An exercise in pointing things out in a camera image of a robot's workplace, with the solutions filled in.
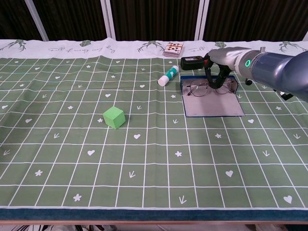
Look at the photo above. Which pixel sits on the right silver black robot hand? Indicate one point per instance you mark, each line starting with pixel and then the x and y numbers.
pixel 223 57

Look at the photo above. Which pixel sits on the thin-framed eyeglasses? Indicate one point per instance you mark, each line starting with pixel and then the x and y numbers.
pixel 198 89

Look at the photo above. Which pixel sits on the grey glasses case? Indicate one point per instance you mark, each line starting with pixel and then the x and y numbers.
pixel 211 107

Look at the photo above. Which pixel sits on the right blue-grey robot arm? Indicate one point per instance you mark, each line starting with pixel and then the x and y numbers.
pixel 276 69

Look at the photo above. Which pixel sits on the black ink bottle red cap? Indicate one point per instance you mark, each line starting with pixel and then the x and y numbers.
pixel 192 63

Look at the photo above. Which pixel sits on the white marker black cap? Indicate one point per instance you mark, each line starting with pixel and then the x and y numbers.
pixel 249 82

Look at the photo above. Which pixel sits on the playing card deck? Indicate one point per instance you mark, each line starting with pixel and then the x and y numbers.
pixel 173 48

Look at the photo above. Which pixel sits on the white green glue stick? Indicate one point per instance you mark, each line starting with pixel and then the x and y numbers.
pixel 169 74

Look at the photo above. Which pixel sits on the green cube block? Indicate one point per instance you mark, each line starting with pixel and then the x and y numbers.
pixel 114 118

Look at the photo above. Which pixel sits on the green checked tablecloth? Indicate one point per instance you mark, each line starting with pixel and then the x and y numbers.
pixel 144 156

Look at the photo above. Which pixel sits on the white partition post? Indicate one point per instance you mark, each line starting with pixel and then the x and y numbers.
pixel 107 19
pixel 36 19
pixel 201 19

